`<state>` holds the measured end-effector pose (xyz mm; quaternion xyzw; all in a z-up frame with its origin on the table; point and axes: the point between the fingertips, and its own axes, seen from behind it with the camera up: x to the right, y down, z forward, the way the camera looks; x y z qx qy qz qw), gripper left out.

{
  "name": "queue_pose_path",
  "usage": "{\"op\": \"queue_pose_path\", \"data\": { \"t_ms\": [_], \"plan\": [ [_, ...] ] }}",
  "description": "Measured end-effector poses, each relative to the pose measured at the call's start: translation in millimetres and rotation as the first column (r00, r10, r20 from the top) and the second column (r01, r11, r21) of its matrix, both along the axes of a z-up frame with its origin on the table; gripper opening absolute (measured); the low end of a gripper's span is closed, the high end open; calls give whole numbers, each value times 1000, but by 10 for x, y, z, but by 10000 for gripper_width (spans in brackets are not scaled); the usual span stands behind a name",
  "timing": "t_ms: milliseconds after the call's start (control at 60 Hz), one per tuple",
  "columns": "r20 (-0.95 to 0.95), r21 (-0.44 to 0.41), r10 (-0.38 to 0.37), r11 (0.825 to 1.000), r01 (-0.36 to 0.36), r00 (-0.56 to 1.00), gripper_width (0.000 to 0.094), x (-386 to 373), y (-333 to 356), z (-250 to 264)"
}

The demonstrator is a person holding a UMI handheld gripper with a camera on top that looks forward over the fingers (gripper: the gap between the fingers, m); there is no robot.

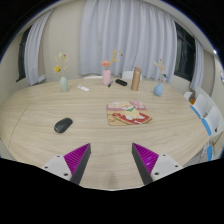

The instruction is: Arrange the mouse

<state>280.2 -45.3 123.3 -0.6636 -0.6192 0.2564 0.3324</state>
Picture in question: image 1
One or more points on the pink vase with flowers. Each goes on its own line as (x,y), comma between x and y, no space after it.
(106,64)

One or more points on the white left curtain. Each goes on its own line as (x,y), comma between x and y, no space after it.
(31,54)

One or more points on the white blue chair near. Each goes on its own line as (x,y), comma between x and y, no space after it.
(212,122)

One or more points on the tan cylindrical bottle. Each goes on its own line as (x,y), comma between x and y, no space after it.
(136,78)

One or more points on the cartoon dog mouse pad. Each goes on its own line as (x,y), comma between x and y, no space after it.
(120,113)

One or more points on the white remote control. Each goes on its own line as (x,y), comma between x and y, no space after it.
(83,88)

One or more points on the black computer mouse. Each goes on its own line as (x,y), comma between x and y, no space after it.
(62,125)

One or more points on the white right curtain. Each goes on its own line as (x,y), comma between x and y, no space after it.
(199,66)

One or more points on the white chair behind table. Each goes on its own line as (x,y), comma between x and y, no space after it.
(128,75)

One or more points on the white centre curtain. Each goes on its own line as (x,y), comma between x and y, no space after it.
(136,33)

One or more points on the white blue chair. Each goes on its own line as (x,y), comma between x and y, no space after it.
(200,106)
(212,122)

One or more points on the green vase with yellow flowers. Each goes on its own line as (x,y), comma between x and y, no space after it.
(60,67)

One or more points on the black rectangular case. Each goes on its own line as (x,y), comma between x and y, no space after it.
(121,82)

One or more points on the white curtain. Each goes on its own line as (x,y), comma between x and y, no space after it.
(31,54)
(136,33)
(199,66)

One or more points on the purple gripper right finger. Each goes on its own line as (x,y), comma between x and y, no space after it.
(153,166)

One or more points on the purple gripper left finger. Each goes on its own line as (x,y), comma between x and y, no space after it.
(71,166)

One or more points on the white blue chair far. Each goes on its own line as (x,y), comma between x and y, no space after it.
(200,106)

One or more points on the blue vase with flowers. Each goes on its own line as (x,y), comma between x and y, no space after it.
(158,89)

